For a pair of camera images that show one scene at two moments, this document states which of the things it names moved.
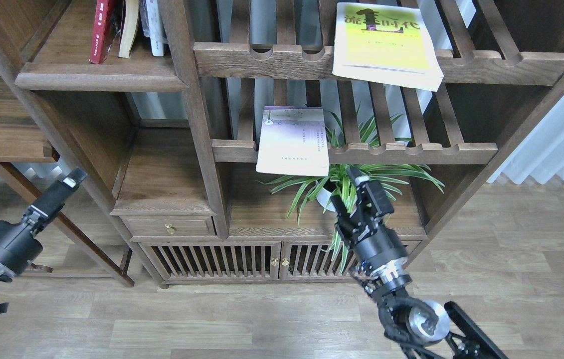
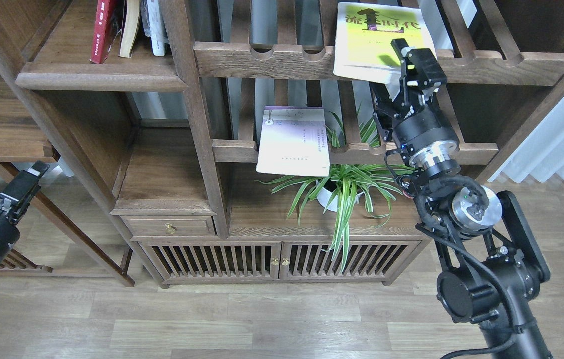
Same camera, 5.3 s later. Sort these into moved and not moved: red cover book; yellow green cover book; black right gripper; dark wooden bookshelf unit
Moved: black right gripper
Not moved: yellow green cover book; dark wooden bookshelf unit; red cover book
